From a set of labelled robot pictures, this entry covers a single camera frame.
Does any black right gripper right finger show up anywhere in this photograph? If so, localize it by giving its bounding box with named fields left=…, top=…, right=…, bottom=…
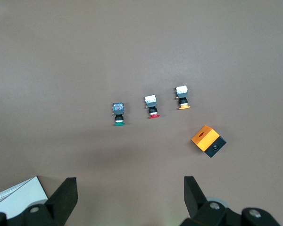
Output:
left=181, top=176, right=282, bottom=226

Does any red push button switch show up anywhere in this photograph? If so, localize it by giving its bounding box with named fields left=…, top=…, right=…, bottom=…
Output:
left=144, top=94, right=161, bottom=120

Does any white drawer cabinet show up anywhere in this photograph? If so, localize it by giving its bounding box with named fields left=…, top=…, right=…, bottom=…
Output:
left=0, top=175, right=49, bottom=219

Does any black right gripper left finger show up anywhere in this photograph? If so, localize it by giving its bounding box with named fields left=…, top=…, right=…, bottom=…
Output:
left=0, top=177, right=79, bottom=226

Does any green push button switch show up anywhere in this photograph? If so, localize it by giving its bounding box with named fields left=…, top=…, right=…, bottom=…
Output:
left=112, top=102, right=126, bottom=127

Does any yellow push button switch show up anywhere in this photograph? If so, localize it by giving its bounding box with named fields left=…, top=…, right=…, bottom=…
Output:
left=174, top=85, right=191, bottom=111

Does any orange and black button box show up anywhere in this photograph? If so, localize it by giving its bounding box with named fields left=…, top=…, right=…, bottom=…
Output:
left=191, top=125, right=227, bottom=159

